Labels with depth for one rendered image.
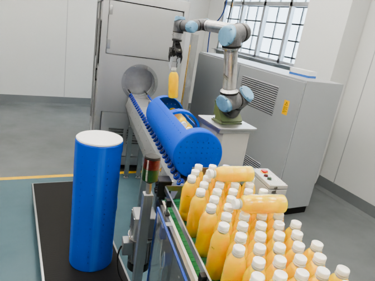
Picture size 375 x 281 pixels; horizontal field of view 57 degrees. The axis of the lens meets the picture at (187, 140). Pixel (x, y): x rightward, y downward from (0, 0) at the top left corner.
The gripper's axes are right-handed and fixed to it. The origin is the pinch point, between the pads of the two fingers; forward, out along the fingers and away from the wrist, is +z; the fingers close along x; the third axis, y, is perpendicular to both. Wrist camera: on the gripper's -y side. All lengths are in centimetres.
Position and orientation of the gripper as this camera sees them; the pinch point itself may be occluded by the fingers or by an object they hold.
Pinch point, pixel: (173, 68)
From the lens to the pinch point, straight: 249.7
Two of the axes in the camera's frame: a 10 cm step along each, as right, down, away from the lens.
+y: -2.8, -3.5, 8.9
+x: -9.5, -0.5, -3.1
